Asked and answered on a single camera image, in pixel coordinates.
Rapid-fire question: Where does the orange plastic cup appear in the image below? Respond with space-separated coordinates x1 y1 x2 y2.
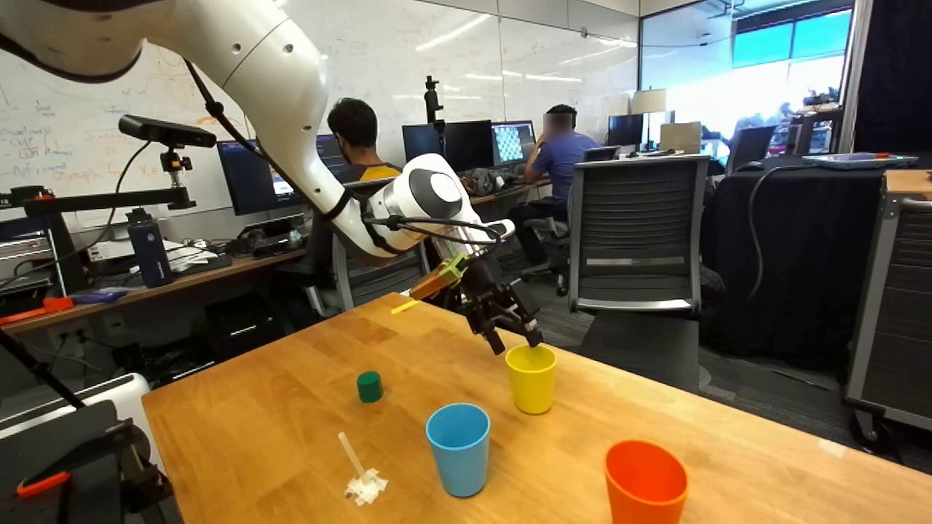
602 436 692 524

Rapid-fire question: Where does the dark blue water bottle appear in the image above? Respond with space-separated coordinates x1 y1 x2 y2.
126 207 171 290

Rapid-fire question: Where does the yellow wrist camera mount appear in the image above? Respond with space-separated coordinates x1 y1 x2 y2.
405 252 471 303

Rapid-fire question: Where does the small cardboard box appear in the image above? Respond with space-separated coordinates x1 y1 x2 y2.
659 120 705 156

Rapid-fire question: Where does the distant black monitor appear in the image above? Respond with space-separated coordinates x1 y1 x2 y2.
605 110 646 150

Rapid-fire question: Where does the green cylinder block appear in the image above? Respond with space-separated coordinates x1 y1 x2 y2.
354 370 385 405

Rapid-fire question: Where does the blue plastic cup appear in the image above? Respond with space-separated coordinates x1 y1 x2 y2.
421 402 496 501

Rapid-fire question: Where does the wide monitor with code windows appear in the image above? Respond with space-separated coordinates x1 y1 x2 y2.
214 131 354 217

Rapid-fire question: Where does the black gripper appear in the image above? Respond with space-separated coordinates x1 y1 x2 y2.
452 251 545 357

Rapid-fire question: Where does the small bright computer monitor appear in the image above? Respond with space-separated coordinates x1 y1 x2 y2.
490 117 539 168

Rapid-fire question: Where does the white crumpled item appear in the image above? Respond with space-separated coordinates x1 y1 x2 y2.
161 239 220 275

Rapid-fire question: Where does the grey mesh office chair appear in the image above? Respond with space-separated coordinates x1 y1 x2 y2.
305 172 436 313
565 150 727 322

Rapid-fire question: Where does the orange tool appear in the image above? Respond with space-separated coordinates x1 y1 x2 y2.
0 294 79 328

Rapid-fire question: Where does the black bag orange handle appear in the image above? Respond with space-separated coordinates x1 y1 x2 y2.
0 328 185 524

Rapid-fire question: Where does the yellow plastic cup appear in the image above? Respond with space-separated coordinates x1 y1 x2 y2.
501 341 563 420

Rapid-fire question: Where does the black curtain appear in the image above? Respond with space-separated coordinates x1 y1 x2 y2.
838 0 932 156

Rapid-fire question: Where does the dark office chair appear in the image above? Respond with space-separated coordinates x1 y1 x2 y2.
726 123 780 175

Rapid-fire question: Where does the long wooden desk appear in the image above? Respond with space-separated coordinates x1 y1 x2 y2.
0 182 560 337

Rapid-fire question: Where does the person in purple shirt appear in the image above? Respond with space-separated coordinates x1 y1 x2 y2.
503 101 605 294

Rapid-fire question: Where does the white table lamp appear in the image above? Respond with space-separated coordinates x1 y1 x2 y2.
625 86 672 149

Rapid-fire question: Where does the white cable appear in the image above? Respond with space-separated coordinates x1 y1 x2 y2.
742 159 809 306

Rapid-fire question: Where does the black cloth covered table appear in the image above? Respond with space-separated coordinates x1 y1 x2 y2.
698 156 889 363

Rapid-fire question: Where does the person in yellow shirt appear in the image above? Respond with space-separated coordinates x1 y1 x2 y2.
309 96 405 188

